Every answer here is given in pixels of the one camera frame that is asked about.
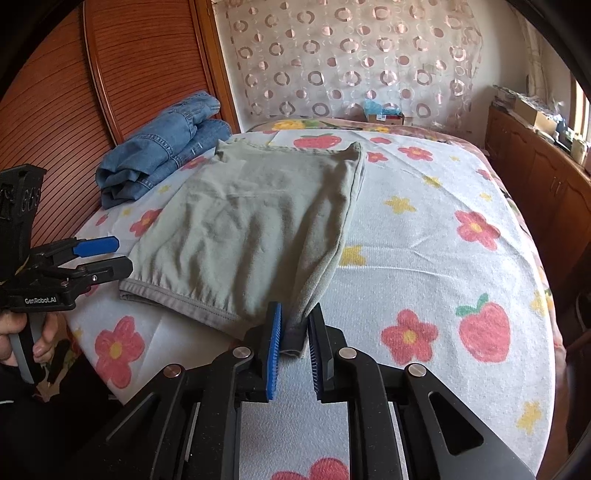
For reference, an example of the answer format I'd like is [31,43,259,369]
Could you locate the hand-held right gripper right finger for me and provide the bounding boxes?
[308,305,539,480]

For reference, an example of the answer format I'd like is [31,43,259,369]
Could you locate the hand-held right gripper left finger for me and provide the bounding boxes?
[78,302,284,480]

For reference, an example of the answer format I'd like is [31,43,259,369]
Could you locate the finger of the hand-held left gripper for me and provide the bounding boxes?
[59,257,134,296]
[28,236,120,268]

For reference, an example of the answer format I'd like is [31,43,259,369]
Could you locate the grey-green pants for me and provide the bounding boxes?
[119,140,368,359]

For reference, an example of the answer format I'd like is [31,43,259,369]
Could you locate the person's left hand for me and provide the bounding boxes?
[0,310,59,366]

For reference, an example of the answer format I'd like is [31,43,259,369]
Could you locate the folded blue jeans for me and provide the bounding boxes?
[96,91,233,210]

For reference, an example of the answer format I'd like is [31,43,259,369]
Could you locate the white flower print blanket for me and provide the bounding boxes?
[67,127,557,480]

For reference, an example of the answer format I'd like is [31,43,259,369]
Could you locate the pink floral bed sheet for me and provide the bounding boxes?
[259,117,559,352]

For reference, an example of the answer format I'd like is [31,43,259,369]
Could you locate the cardboard box with blue bag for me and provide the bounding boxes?
[362,99,414,127]

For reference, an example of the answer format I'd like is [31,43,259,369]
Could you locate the wooden low cabinet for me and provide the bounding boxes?
[485,102,591,259]

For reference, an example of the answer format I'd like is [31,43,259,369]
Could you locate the circle pattern sheer curtain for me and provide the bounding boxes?
[225,0,485,131]

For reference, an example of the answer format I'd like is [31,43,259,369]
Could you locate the open cardboard box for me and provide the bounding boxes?
[514,98,560,136]

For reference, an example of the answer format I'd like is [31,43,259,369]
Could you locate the wooden frame window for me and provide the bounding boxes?
[567,76,591,174]

